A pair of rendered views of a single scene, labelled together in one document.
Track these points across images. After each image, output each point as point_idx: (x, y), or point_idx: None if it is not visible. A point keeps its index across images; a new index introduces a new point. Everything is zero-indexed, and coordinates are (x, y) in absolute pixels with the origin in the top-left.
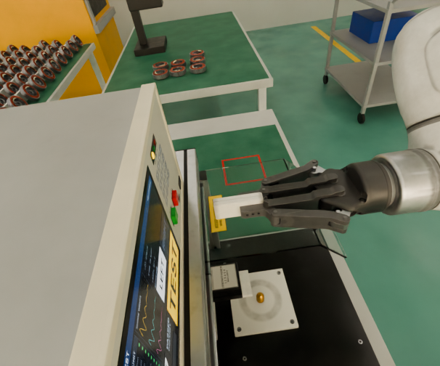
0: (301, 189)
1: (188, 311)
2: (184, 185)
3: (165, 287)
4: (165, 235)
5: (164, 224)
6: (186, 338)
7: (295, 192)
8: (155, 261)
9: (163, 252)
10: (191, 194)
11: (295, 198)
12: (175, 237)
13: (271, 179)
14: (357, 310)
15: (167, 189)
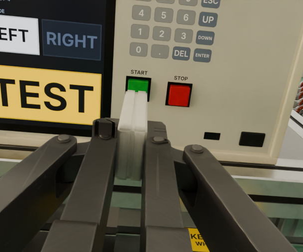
0: (143, 225)
1: (16, 150)
2: (266, 166)
3: (3, 56)
4: (71, 45)
5: (85, 39)
6: None
7: (143, 213)
8: (7, 4)
9: (39, 36)
10: (241, 170)
11: (91, 183)
12: (109, 106)
13: (200, 160)
14: None
15: (163, 52)
